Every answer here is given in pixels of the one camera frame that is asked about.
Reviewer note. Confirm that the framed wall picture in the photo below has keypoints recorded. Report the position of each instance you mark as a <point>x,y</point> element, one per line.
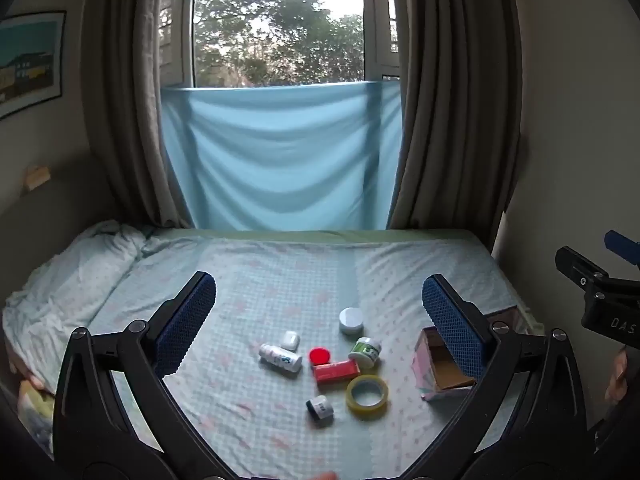
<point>30,65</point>

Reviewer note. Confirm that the window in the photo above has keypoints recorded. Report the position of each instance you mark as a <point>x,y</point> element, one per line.
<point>375,20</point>

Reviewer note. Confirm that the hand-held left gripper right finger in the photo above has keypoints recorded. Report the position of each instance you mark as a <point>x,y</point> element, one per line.
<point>457,330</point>

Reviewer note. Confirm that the white bottle with blue print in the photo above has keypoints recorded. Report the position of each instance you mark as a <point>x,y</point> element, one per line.
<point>280,358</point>

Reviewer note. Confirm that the small yellow block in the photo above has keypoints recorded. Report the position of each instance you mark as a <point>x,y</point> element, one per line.
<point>37,176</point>

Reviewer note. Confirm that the trees outside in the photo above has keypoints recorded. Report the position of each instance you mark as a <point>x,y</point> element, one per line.
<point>280,30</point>

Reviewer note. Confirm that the yellow tape roll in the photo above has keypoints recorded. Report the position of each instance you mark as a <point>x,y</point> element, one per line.
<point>356,400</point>

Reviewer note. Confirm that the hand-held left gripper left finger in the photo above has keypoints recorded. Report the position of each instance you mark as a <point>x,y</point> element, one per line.
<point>182,330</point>

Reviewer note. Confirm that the dark cloth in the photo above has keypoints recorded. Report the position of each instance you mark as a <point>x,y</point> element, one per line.
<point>617,440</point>

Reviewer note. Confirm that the green label jar white lid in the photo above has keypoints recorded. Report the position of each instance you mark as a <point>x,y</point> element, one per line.
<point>365,354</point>

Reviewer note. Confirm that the small jar with red cap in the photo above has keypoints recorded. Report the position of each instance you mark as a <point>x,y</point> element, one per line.
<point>320,356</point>

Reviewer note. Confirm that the crumpled pale quilt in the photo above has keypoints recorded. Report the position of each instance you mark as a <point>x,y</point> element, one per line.
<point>75,280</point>

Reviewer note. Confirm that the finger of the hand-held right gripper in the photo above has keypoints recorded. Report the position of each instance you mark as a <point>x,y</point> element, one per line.
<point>575,262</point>
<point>622,245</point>

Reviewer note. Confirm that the grey-brown curtain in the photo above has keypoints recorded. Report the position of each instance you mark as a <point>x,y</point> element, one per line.
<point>130,85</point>
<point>450,95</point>

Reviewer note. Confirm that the small black and white jar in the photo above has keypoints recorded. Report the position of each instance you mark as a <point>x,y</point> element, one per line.
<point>320,406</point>

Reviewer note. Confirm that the cardboard box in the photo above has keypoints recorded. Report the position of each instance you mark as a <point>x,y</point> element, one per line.
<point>442,367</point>

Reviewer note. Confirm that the red box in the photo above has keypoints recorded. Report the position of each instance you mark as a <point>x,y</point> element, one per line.
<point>336,373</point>

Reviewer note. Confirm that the bed with checked sheet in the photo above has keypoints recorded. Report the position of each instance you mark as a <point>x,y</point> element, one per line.
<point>280,285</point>

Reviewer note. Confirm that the white earbud case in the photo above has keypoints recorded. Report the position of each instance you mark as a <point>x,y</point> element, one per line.
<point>290,341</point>

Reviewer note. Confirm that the yellowish printed packet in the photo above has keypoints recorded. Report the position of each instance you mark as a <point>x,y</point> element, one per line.
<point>35,410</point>

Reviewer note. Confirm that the light blue hanging cloth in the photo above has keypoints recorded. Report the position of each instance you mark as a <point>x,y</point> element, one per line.
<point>280,160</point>

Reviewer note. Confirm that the person's right hand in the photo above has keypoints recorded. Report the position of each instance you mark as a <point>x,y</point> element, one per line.
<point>617,375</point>

